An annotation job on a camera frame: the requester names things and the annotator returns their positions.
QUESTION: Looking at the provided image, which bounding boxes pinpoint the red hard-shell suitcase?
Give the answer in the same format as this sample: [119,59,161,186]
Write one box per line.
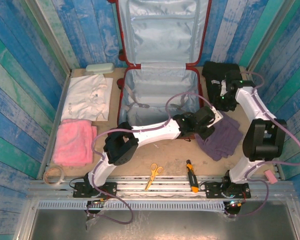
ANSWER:
[114,0,213,130]

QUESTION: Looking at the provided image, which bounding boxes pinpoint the white t-shirt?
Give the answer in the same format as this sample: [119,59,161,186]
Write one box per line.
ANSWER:
[60,74,114,122]

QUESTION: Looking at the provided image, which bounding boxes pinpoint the orange black screwdriver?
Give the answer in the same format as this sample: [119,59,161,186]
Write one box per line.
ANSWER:
[185,159,200,194]

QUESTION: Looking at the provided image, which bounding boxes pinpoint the pink rectangular block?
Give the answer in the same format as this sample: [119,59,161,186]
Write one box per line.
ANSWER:
[263,169,279,185]

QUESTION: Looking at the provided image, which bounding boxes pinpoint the white slotted cable duct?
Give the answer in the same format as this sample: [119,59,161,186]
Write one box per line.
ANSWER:
[36,200,227,213]

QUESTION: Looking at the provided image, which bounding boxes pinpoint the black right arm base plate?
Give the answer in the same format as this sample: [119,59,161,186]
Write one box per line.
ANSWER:
[204,181,252,200]

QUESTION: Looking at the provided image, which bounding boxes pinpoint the aluminium frame post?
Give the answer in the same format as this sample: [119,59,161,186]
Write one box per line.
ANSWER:
[24,0,73,76]
[246,0,296,73]

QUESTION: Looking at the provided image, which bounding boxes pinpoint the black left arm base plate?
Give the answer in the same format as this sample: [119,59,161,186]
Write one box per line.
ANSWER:
[72,181,118,199]

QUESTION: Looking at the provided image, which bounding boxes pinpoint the black garment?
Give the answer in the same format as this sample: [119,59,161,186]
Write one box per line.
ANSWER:
[201,60,241,113]

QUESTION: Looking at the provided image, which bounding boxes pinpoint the clear tape roll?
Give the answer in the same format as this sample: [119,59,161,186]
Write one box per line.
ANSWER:
[42,165,65,187]

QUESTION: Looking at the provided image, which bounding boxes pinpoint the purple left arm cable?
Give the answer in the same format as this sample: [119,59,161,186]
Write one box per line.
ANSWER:
[86,91,215,225]

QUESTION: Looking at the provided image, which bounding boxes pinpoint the purple cloth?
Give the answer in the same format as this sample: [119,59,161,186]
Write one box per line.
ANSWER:
[194,111,244,162]

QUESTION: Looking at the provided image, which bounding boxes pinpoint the aluminium mounting rail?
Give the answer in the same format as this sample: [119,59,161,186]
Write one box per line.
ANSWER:
[27,174,297,201]

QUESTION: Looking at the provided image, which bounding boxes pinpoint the pink fluffy towel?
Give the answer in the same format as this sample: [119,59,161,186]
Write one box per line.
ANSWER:
[51,119,98,167]

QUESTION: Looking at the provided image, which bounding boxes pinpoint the mint green oblong case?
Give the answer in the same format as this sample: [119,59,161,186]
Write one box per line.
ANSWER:
[85,62,115,75]

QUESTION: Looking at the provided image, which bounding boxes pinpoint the shiny steel sheet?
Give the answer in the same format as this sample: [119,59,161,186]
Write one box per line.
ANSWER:
[27,208,300,240]

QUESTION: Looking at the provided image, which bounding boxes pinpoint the yellow handled scissors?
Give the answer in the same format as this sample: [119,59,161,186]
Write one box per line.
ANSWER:
[144,163,165,192]

